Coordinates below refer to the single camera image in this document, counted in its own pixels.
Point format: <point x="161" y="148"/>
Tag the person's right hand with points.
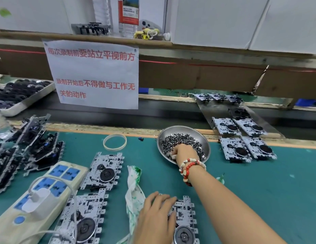
<point x="184" y="151"/>

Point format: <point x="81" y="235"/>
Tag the pile of black mechanism assemblies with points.
<point x="41" y="144"/>

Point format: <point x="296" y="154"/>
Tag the brown cardboard panel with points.
<point x="209" y="76"/>

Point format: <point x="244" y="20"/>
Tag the bottle with orange label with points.
<point x="130" y="15"/>

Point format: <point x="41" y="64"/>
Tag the person's right forearm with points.
<point x="229" y="211"/>

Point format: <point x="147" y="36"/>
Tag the metal mechanism chassis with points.
<point x="102" y="172"/>
<point x="79" y="218"/>
<point x="184" y="221"/>

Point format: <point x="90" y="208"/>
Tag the clear plastic bottle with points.
<point x="102" y="12"/>
<point x="0" y="124"/>

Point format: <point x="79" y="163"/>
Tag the clear plastic sheet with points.
<point x="211" y="114"/>

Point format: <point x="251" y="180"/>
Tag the finished mechanisms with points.
<point x="234" y="150"/>

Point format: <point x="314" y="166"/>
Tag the white power plug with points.
<point x="38" y="199"/>

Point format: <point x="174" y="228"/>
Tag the wooden shelf beam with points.
<point x="224" y="50"/>

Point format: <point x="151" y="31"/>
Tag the black conveyor belt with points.
<point x="122" y="117"/>

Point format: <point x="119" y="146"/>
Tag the white green-stained cloth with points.
<point x="133" y="198"/>

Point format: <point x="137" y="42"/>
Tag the white plastic tray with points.
<point x="30" y="101"/>

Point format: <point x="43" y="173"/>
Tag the group of black wheels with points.
<point x="18" y="91"/>

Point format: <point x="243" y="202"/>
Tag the green glue squeeze bottle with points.
<point x="221" y="179"/>

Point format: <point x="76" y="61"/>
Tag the yellow plastic object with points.
<point x="147" y="33"/>

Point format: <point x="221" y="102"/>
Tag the white paper sign red text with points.
<point x="92" y="73"/>

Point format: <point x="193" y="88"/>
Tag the dark metal device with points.
<point x="92" y="29"/>

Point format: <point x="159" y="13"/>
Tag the pile of small metal parts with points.
<point x="178" y="142"/>

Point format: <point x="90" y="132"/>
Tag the person's left hand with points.
<point x="155" y="218"/>

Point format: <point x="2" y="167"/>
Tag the white blue power strip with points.
<point x="61" y="175"/>

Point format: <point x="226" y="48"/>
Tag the round metal bowl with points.
<point x="170" y="130"/>

